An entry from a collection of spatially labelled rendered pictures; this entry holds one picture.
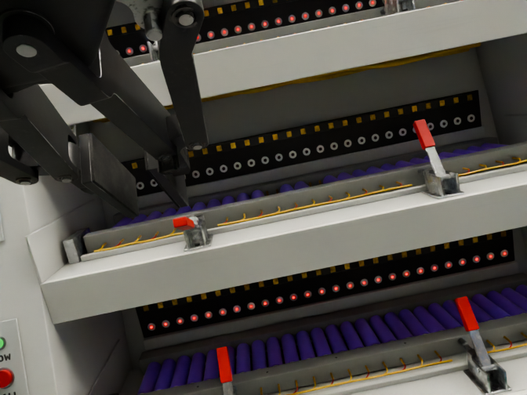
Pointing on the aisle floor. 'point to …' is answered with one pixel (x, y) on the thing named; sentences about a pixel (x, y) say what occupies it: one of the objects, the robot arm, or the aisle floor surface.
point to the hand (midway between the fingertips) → (140, 175)
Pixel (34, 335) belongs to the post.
